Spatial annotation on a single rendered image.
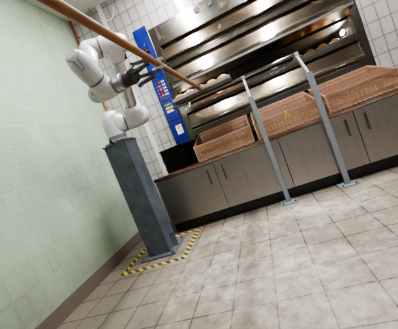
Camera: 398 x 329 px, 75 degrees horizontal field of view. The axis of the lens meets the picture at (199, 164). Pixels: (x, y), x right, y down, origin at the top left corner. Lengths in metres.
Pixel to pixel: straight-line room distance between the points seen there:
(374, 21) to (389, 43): 0.25
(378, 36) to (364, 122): 0.98
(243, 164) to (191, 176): 0.49
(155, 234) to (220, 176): 0.76
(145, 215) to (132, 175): 0.35
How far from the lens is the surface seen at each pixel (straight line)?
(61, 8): 0.82
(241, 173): 2.35
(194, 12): 3.12
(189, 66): 3.01
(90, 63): 1.42
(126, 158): 2.17
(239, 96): 2.88
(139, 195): 2.19
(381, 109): 2.49
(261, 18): 3.02
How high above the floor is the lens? 0.75
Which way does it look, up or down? 4 degrees down
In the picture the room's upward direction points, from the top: 22 degrees counter-clockwise
